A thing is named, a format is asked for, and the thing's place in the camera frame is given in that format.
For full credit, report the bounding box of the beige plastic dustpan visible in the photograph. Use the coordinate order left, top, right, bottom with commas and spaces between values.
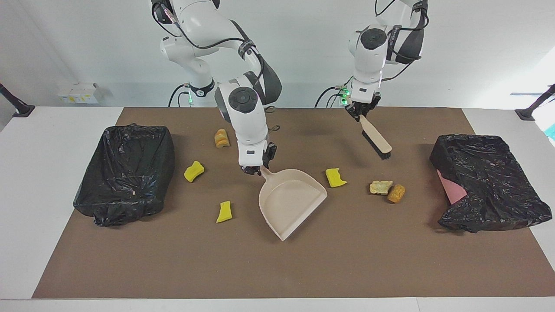
258, 166, 328, 242

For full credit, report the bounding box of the yellow sponge piece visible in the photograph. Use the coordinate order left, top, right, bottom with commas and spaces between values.
325, 168, 347, 188
184, 161, 205, 183
216, 201, 233, 224

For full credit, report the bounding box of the pale crusty bread chunk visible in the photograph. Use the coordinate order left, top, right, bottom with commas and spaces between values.
369, 180, 393, 195

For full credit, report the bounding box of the brown fried croquette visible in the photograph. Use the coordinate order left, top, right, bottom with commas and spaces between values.
387, 184, 406, 204

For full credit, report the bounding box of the pink trash bin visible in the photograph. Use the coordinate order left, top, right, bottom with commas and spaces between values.
436, 169, 468, 205

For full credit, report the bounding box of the black plastic trash bag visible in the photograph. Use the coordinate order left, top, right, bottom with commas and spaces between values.
429, 133, 553, 234
73, 123, 176, 227

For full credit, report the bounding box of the brown table mat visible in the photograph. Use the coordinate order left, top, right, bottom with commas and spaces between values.
32, 107, 555, 299

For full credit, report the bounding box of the black base cable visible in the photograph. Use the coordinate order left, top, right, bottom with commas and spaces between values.
315, 76, 353, 108
168, 84, 191, 108

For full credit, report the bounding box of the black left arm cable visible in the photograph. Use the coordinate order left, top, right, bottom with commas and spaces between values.
375, 0, 430, 83

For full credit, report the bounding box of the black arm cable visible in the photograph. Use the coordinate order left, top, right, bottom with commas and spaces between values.
152, 0, 281, 136
375, 0, 430, 83

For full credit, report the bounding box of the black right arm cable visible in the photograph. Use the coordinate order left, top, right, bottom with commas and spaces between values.
152, 0, 281, 136

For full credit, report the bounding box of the white wall socket box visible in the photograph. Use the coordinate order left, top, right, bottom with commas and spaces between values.
57, 83, 104, 104

